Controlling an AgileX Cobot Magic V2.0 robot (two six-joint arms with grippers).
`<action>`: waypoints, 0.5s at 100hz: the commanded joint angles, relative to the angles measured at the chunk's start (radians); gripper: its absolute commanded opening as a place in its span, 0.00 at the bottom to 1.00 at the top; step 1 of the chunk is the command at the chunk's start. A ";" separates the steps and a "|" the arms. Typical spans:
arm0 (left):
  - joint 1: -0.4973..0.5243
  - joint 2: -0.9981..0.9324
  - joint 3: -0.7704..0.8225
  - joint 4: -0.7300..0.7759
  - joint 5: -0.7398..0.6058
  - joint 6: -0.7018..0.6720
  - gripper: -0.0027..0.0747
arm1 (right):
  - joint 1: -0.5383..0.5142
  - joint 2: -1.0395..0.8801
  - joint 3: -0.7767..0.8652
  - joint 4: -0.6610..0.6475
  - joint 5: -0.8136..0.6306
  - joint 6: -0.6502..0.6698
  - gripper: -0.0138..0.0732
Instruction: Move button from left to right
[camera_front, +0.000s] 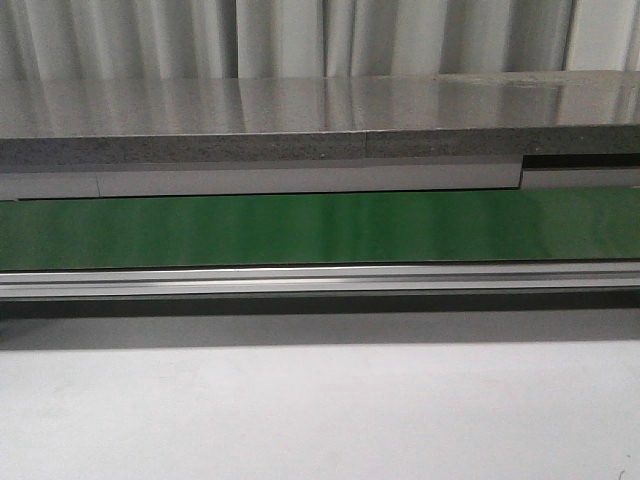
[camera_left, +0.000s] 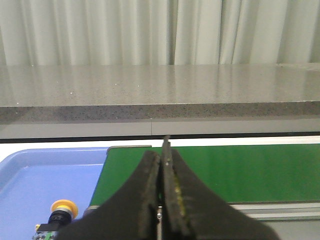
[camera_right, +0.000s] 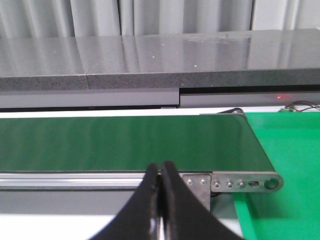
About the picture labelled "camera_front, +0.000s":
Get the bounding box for green conveyor belt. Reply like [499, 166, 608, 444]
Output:
[1, 187, 639, 271]

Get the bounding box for white pleated curtain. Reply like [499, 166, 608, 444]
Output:
[1, 1, 639, 80]

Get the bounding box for aluminium conveyor side rail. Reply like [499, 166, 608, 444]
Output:
[1, 260, 639, 300]

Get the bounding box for grey stone counter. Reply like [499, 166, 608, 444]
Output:
[0, 70, 640, 201]

